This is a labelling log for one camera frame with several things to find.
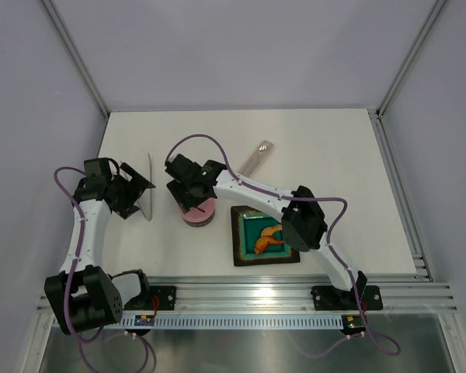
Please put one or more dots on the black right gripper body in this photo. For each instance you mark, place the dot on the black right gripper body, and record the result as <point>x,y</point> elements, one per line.
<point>185,197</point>

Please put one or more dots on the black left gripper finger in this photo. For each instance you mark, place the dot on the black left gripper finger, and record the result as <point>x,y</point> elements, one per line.
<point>125,208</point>
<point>135,179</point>

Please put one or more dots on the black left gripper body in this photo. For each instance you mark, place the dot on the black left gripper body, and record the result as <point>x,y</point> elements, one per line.
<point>125,191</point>

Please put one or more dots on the pink round lid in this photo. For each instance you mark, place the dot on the pink round lid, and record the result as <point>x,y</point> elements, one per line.
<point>207,206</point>

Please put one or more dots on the black round steel lunch box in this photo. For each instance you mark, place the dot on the black round steel lunch box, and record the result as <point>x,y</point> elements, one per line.
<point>197,219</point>

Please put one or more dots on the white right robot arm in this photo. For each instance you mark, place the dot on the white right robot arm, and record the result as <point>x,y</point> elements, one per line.
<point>298,211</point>

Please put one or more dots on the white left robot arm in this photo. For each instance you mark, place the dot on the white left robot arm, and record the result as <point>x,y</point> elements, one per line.
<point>83,296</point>

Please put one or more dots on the black teal square plate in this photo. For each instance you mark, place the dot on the black teal square plate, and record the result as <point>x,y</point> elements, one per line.
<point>246,226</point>

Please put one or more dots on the orange fried chicken wing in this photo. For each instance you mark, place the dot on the orange fried chicken wing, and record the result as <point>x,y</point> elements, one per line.
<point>264,242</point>

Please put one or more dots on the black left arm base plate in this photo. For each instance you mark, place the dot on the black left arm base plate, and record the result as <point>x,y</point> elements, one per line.
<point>161,296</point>

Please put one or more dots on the white slotted cable duct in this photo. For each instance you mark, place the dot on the white slotted cable duct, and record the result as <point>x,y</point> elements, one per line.
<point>228,322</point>

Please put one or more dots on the aluminium mounting rail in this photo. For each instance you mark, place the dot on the aluminium mounting rail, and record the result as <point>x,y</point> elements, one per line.
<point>282,294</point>

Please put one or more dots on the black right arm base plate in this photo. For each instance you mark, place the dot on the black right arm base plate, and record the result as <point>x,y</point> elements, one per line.
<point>328,298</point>

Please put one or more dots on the left aluminium frame post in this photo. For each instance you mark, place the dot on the left aluminium frame post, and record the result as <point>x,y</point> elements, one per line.
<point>54,16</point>

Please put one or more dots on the aluminium frame post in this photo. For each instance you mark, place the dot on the aluminium frame post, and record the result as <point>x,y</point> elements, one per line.
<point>416,46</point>
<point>54,16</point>

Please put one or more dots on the right aluminium frame post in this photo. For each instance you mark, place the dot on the right aluminium frame post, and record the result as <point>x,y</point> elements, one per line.
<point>416,46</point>

